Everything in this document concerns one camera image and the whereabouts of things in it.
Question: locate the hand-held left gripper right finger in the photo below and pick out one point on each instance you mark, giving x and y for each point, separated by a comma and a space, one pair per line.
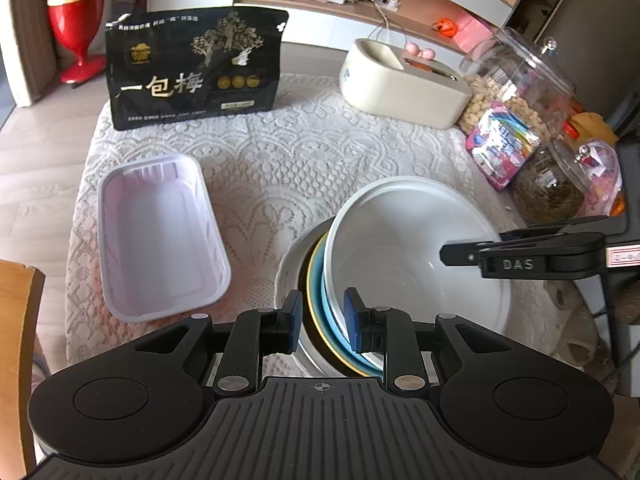
353, 322

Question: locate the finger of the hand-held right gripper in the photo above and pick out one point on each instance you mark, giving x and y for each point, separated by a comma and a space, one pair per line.
575, 230
515, 260

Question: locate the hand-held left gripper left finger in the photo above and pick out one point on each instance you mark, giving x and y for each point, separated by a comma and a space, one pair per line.
294, 322

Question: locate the blue bowl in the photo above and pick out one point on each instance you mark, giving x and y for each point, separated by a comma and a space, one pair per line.
325, 310

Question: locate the plain white bowl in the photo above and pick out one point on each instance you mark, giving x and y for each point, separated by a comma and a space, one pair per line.
415, 240

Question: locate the clear jar of dried herbs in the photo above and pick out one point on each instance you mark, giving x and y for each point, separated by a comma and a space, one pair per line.
545, 185

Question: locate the yellow toy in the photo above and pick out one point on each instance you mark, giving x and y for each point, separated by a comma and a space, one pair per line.
595, 127

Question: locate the pink marshmallow bag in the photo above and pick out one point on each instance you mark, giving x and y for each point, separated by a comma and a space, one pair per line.
500, 145

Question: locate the clear jar of nuts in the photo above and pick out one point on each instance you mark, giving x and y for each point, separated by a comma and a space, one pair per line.
520, 85

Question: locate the white plastic tray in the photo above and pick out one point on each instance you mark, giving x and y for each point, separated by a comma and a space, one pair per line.
160, 240

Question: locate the white lace tablecloth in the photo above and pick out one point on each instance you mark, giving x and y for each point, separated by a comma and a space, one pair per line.
300, 160

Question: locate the cream rectangular container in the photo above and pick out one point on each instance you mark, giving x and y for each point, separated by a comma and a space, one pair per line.
390, 90

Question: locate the pink box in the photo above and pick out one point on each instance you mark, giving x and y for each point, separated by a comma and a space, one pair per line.
472, 30

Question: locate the pink ball ornament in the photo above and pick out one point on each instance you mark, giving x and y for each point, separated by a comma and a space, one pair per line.
420, 51

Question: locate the orange pumpkin toy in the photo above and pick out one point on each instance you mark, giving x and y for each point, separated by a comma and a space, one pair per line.
445, 27

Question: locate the white wooden tv cabinet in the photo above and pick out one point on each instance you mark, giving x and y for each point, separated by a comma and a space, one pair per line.
425, 0

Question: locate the wooden chair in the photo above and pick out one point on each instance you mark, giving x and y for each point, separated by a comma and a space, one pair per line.
20, 350

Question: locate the black snack bag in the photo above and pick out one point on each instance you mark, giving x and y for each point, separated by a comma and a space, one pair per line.
195, 65

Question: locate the red vase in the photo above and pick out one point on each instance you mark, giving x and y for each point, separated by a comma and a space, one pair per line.
75, 0

